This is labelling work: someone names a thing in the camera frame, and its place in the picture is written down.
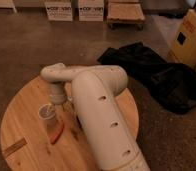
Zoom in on right white labelled box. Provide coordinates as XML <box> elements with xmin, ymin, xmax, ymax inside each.
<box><xmin>78</xmin><ymin>0</ymin><xmax>104</xmax><ymax>21</ymax></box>

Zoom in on black cloth on floor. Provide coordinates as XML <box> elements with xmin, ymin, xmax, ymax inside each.
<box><xmin>97</xmin><ymin>42</ymin><xmax>196</xmax><ymax>114</ymax></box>

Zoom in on wooden pallet dolly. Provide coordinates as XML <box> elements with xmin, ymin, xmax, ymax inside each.
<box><xmin>107</xmin><ymin>2</ymin><xmax>145</xmax><ymax>30</ymax></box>

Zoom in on red marker pen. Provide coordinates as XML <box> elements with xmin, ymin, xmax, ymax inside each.
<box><xmin>50</xmin><ymin>123</ymin><xmax>64</xmax><ymax>144</ymax></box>

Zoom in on white furniture corner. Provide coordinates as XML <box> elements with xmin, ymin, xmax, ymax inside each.
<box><xmin>0</xmin><ymin>0</ymin><xmax>17</xmax><ymax>13</ymax></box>

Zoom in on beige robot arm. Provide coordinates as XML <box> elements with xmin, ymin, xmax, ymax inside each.
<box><xmin>40</xmin><ymin>63</ymin><xmax>151</xmax><ymax>171</ymax></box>

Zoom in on white labelled box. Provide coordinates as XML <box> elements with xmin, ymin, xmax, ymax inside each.
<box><xmin>44</xmin><ymin>0</ymin><xmax>73</xmax><ymax>21</ymax></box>
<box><xmin>78</xmin><ymin>0</ymin><xmax>104</xmax><ymax>21</ymax></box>

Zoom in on round wooden table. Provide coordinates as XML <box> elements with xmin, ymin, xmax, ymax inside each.
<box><xmin>0</xmin><ymin>77</ymin><xmax>133</xmax><ymax>171</ymax></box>

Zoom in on yellow cardboard box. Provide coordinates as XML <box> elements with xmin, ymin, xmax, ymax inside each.
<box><xmin>170</xmin><ymin>9</ymin><xmax>196</xmax><ymax>68</ymax></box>

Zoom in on beige cylindrical gripper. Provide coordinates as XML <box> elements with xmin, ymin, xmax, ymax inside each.
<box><xmin>50</xmin><ymin>83</ymin><xmax>67</xmax><ymax>105</ymax></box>

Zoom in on left white labelled box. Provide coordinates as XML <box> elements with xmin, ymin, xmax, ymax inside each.
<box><xmin>44</xmin><ymin>0</ymin><xmax>73</xmax><ymax>21</ymax></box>

